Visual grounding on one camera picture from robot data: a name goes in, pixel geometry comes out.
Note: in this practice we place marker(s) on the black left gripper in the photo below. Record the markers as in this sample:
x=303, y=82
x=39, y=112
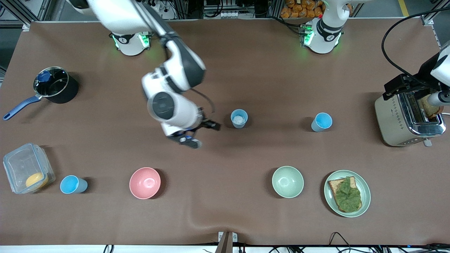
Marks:
x=424, y=72

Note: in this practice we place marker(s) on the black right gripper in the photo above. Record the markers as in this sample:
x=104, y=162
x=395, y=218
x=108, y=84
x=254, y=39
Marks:
x=205, y=123

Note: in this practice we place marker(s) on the blue cup with white filling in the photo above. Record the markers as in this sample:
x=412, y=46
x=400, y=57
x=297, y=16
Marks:
x=239, y=126

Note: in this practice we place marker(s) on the light blue plastic cup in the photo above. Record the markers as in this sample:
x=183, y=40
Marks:
x=323, y=121
x=70, y=184

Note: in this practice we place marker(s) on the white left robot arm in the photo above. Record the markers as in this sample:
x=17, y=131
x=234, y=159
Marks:
x=325, y=35

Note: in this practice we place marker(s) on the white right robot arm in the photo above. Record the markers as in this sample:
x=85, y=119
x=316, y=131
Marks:
x=175, y=70

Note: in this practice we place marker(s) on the white filling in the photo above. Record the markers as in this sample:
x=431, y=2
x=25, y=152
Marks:
x=239, y=119

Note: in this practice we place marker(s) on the cream and chrome toaster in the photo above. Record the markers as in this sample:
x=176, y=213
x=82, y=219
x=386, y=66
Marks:
x=393, y=119

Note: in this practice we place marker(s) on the browned toast slice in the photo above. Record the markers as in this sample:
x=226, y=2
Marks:
x=434, y=111

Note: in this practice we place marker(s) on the brown table mat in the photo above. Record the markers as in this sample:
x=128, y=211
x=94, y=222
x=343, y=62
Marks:
x=281, y=70

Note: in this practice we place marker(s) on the pink bowl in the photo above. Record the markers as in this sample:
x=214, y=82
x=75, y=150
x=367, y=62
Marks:
x=145, y=182

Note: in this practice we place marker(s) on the pale green bowl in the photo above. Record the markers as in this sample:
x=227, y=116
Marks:
x=287, y=182

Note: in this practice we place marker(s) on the pale green plate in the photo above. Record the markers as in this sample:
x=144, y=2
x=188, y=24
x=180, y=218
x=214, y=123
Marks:
x=365, y=193

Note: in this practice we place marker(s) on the small white power strip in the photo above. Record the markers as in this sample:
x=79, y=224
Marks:
x=230, y=14

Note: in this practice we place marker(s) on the toast slice under lettuce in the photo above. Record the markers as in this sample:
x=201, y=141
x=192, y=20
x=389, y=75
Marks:
x=332, y=185

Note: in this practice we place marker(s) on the green lettuce leaf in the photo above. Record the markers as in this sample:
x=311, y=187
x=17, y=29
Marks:
x=348, y=196

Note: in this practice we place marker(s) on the white power strip with plugs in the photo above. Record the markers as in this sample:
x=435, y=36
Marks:
x=167, y=12

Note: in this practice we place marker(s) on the bag of orange buns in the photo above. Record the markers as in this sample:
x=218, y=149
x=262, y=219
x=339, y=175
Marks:
x=295, y=10

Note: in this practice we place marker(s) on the glass lid with blue knob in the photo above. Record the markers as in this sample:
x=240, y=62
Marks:
x=56, y=82

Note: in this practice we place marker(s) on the yellow orange food piece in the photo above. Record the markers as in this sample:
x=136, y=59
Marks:
x=37, y=180

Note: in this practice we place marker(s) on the clear plastic food container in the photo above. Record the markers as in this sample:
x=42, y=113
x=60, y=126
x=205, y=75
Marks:
x=21, y=165

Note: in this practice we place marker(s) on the aluminium frame profile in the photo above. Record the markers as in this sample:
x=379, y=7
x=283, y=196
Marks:
x=428, y=20
x=44, y=8

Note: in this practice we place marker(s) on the metal table edge bracket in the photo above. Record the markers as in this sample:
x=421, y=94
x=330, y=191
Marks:
x=226, y=242

